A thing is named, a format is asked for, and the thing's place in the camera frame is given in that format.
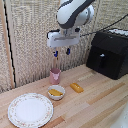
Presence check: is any pink mug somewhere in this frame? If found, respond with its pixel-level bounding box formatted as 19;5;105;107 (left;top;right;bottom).
49;68;62;85

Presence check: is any yellow food block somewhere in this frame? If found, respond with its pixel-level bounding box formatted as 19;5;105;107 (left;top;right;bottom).
69;82;85;94

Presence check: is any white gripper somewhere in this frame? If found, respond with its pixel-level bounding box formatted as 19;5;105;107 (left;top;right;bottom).
46;29;81;58

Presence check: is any white floral rimmed plate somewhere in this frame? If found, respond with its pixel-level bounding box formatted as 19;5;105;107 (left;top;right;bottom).
7;92;54;128

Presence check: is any small white bowl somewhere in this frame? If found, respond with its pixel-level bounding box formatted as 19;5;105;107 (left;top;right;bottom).
47;84;67;101

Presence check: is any black cable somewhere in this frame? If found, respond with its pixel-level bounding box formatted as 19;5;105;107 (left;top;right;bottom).
79;13;128;37

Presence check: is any black box appliance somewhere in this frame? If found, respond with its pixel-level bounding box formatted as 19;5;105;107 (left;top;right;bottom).
85;28;128;81

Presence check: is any yellow food in bowl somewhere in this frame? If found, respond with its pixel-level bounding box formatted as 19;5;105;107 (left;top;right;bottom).
48;88;64;97

